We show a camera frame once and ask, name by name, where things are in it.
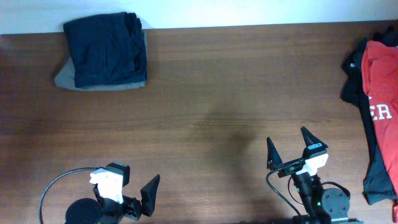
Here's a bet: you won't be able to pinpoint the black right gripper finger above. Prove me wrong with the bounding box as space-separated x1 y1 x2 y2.
300 126 328 151
267 137 282 170

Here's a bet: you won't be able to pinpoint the dark blue shorts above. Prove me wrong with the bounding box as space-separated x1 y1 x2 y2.
63 12 147 88

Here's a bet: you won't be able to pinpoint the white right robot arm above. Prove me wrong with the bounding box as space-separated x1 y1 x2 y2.
266 126 361 224

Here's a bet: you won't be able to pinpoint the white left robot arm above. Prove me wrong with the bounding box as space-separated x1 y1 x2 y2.
65 175 160 224

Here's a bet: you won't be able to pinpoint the black garment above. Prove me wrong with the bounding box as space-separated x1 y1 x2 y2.
341 37 397 205

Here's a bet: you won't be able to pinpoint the red t-shirt white letters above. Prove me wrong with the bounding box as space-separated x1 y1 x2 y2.
361 40 398 222

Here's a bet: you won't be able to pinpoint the folded grey shorts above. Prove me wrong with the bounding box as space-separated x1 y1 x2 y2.
53 29 148 92

